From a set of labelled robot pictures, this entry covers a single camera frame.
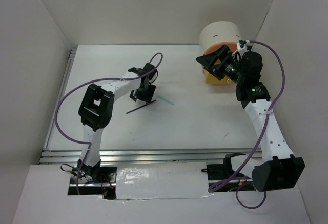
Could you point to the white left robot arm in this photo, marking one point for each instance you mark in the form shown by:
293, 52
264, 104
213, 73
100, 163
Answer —
97, 106

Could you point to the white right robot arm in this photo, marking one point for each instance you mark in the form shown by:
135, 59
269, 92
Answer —
271, 165

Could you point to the teal plastic spatula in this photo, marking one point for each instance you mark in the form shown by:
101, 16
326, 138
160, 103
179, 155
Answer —
165, 99

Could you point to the thin black eyeliner pencil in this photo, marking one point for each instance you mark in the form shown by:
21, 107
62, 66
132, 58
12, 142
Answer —
142, 106

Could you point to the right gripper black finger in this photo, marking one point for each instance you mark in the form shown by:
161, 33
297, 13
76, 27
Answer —
209, 61
216, 71

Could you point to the cream round drawer organizer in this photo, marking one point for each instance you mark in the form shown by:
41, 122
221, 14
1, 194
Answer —
222, 31

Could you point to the orange drawer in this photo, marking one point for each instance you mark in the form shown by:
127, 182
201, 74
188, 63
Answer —
231, 45

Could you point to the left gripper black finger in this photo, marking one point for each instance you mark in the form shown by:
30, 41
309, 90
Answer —
134, 95
149, 93

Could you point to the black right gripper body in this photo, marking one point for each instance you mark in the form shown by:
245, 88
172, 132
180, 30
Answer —
231, 68

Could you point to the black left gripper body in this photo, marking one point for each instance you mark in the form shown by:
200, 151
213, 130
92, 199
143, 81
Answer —
138, 92

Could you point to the white foil covered panel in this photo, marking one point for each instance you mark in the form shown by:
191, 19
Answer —
170, 180

